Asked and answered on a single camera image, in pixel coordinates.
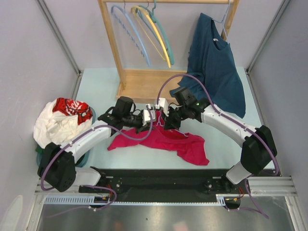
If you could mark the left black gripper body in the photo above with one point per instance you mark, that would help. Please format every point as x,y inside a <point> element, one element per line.
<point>134,121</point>

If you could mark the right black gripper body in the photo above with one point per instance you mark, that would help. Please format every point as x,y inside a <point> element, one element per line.
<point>176,115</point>

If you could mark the pink t shirt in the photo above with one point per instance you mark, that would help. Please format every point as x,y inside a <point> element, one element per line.
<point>190,149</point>

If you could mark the thin blue hanger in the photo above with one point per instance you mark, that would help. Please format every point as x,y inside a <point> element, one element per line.
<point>172,133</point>

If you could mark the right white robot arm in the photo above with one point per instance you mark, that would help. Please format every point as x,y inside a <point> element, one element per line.
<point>257,144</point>

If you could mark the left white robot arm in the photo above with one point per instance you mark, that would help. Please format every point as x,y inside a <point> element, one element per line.
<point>58,170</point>

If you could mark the dark blue t shirt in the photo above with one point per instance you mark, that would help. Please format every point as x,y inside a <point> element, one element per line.
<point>211,71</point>

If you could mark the white and red shirt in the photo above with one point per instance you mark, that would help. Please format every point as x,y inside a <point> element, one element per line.
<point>61,120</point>

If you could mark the teal hanger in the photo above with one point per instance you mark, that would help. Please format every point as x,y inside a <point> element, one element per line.
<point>163,33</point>

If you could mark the light blue notched hanger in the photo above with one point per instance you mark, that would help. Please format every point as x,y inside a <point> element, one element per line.
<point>127,24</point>

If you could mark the yellow hanger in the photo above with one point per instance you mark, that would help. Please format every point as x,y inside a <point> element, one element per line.
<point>154,31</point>

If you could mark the wooden clothes rack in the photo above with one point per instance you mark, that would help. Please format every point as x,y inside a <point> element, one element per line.
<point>142,85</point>

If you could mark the teal laundry basket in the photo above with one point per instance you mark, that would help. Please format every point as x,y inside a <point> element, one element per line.
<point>84,158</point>

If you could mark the green garment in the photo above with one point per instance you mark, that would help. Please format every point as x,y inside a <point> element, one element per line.
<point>39,150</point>

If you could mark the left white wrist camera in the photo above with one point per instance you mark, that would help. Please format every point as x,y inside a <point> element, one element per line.
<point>148,115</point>

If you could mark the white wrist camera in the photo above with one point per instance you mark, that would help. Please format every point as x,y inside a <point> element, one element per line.
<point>162,105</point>
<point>148,115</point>

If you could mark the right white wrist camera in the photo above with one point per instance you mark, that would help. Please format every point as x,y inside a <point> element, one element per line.
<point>162,105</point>

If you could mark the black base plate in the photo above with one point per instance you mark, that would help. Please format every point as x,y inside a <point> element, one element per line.
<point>166,185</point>

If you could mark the white slotted cable duct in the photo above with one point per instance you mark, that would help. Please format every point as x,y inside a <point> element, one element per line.
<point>98,201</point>

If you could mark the light blue wire hanger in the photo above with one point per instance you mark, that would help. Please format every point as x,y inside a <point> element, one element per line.
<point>225,21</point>

